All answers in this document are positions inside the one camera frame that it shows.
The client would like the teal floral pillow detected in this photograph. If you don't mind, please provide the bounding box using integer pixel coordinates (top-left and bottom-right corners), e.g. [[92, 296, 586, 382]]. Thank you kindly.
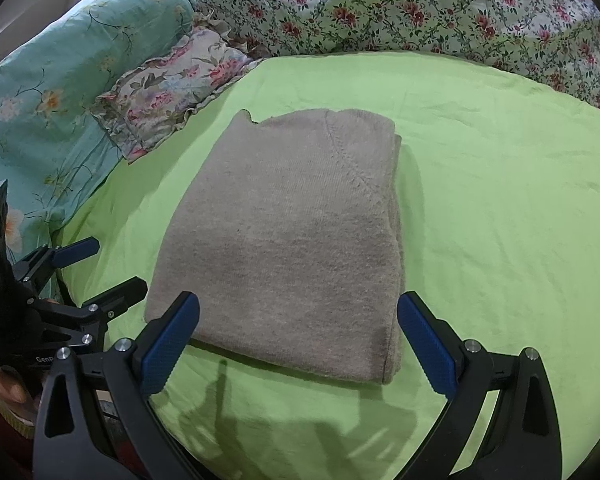
[[0, 0, 201, 261]]

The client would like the ruffled floral pillow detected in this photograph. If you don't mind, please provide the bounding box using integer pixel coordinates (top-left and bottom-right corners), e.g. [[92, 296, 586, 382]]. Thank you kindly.
[[91, 22, 261, 163]]

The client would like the beige knit sweater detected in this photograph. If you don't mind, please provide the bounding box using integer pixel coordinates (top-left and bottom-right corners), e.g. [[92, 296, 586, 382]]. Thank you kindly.
[[144, 108, 407, 386]]

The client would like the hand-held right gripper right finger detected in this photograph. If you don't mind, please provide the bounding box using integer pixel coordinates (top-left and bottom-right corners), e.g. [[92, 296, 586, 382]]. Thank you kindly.
[[396, 290, 564, 480]]

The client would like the light green bed sheet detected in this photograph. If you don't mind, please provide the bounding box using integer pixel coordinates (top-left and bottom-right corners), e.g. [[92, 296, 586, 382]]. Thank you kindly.
[[55, 51, 600, 480]]

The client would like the person's left hand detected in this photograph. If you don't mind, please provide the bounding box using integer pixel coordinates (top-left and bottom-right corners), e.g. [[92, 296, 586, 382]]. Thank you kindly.
[[0, 362, 47, 427]]

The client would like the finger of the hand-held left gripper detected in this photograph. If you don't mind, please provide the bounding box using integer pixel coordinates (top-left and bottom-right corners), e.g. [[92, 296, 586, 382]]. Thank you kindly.
[[11, 237, 101, 283], [27, 276, 149, 356]]

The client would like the white red floral quilt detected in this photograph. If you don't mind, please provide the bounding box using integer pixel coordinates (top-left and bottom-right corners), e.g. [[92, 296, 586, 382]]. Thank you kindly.
[[187, 0, 600, 118]]

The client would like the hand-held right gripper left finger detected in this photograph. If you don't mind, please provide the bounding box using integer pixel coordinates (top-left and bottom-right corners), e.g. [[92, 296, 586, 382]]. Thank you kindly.
[[32, 291, 201, 480]]

